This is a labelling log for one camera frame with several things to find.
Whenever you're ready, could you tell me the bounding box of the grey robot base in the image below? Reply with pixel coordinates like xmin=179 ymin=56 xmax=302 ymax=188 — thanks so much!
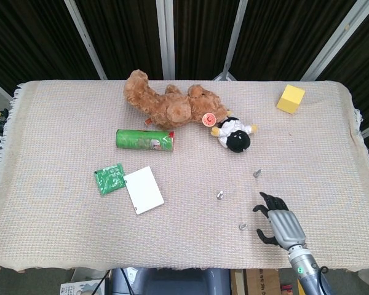
xmin=109 ymin=267 xmax=232 ymax=295

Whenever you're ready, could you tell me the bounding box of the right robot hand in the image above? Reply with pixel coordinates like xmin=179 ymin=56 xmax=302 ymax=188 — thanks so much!
xmin=252 ymin=192 xmax=308 ymax=249

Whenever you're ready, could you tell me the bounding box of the green snack packet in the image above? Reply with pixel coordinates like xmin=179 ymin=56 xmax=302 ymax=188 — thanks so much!
xmin=93 ymin=162 xmax=126 ymax=196

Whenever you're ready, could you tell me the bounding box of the brown teddy bear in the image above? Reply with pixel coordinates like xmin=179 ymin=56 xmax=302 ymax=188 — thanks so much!
xmin=124 ymin=69 xmax=234 ymax=130

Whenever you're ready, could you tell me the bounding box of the green chips can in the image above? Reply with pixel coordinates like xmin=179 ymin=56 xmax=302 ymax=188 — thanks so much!
xmin=115 ymin=128 xmax=176 ymax=153

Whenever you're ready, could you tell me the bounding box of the beige woven tablecloth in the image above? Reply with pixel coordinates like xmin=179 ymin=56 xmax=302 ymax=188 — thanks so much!
xmin=0 ymin=79 xmax=369 ymax=273

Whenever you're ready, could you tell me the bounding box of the illustrated book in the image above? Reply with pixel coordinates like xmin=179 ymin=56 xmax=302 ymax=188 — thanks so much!
xmin=60 ymin=278 xmax=107 ymax=295

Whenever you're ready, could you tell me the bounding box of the white card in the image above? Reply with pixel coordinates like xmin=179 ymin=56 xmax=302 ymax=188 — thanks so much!
xmin=123 ymin=165 xmax=165 ymax=216

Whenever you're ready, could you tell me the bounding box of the dark pleated curtain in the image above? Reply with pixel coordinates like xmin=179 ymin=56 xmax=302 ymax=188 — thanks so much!
xmin=0 ymin=0 xmax=369 ymax=151

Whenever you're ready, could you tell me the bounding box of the black white penguin plush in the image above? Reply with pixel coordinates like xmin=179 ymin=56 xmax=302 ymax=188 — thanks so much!
xmin=210 ymin=116 xmax=260 ymax=154

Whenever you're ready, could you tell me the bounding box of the brown cardboard box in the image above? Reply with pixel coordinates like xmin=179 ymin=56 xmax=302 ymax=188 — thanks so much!
xmin=230 ymin=269 xmax=280 ymax=295

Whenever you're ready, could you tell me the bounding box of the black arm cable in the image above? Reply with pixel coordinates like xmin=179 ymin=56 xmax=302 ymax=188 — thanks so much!
xmin=318 ymin=265 xmax=335 ymax=295

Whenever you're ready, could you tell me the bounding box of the yellow foam cube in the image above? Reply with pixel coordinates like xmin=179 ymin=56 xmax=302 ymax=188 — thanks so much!
xmin=276 ymin=84 xmax=306 ymax=115

